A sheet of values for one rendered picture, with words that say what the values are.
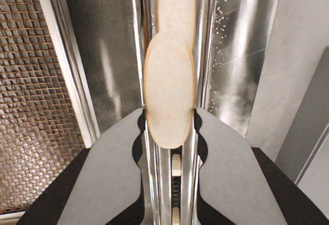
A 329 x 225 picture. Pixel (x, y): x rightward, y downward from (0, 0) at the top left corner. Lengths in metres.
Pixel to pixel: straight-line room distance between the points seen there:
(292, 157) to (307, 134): 0.05
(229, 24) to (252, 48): 0.03
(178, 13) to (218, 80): 0.08
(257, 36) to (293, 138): 0.18
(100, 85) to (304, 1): 0.26
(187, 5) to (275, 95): 0.18
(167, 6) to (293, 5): 0.14
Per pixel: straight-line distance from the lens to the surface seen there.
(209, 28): 0.19
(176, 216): 0.39
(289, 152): 0.34
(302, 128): 0.31
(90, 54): 0.25
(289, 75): 0.29
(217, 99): 0.21
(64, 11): 0.19
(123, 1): 0.23
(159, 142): 0.15
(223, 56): 0.20
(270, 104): 0.29
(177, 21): 0.19
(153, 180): 0.30
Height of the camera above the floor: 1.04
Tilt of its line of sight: 61 degrees down
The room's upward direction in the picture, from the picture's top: 176 degrees counter-clockwise
